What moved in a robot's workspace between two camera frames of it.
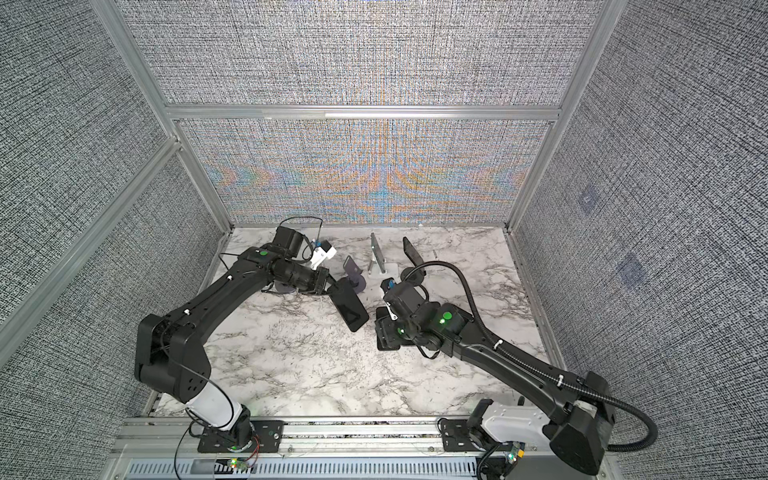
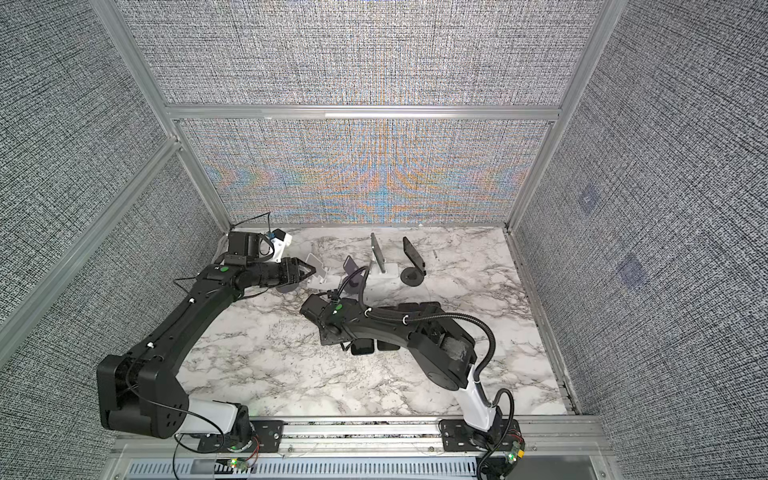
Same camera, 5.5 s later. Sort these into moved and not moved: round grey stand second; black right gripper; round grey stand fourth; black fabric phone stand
Moved: black right gripper
Not moved: round grey stand second; round grey stand fourth; black fabric phone stand
